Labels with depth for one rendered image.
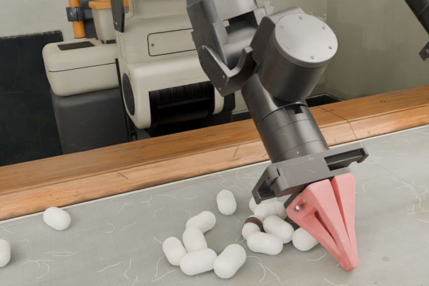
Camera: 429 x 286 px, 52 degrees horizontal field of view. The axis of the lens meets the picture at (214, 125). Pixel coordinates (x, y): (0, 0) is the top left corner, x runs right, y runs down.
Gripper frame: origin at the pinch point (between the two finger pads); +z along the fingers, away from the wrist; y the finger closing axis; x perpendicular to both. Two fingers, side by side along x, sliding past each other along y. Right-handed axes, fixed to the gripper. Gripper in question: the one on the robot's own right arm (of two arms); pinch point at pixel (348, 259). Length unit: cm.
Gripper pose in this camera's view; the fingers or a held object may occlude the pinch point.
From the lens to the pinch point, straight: 42.0
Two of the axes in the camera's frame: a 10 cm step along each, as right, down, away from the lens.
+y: 9.3, -1.9, 3.1
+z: 3.2, 8.3, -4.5
